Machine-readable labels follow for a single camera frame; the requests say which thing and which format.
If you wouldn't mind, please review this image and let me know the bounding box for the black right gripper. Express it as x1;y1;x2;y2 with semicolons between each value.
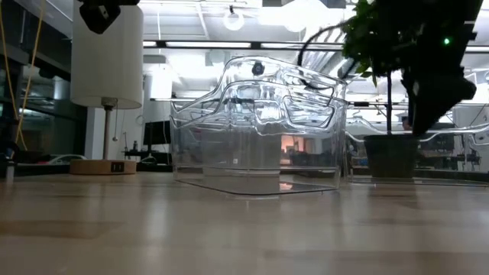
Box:
402;63;478;137

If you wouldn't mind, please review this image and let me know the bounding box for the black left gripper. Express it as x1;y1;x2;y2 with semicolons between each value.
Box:
79;2;121;35

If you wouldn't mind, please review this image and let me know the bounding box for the clear plastic basket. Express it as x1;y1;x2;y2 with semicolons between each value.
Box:
178;56;347;131
170;79;349;198
345;116;489;187

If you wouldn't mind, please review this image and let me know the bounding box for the white shade table lamp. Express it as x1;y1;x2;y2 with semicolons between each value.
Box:
70;0;144;176

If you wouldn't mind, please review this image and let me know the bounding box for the green potted plant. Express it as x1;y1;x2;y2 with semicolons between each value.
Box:
341;0;425;180

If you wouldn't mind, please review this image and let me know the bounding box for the ceiling light strip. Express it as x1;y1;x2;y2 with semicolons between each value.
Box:
143;39;345;51

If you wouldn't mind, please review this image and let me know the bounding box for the black monitor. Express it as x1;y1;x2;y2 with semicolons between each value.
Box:
143;120;172;147

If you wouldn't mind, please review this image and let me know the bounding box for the yellow cable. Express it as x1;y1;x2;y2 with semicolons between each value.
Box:
0;3;28;152
14;0;46;148

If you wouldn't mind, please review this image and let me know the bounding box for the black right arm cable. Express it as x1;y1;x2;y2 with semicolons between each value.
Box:
296;22;347;92

